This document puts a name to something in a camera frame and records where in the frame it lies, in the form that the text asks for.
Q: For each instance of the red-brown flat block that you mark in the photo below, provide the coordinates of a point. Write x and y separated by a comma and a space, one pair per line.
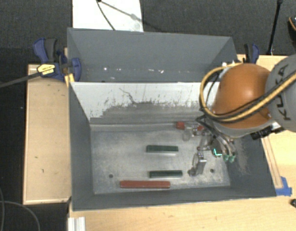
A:
180, 125
145, 184

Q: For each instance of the dark green flat block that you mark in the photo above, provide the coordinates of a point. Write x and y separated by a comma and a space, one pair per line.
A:
162, 149
165, 174

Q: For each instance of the pale wood board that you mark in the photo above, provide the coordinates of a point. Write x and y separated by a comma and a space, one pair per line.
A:
46, 138

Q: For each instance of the black cylinder on white bracket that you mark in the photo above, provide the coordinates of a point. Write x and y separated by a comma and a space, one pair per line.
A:
259, 134

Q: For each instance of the grey metal bin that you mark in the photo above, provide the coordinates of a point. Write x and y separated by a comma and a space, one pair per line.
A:
128, 141

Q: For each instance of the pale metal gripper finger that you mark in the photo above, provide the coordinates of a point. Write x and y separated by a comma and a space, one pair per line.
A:
198, 164
187, 134

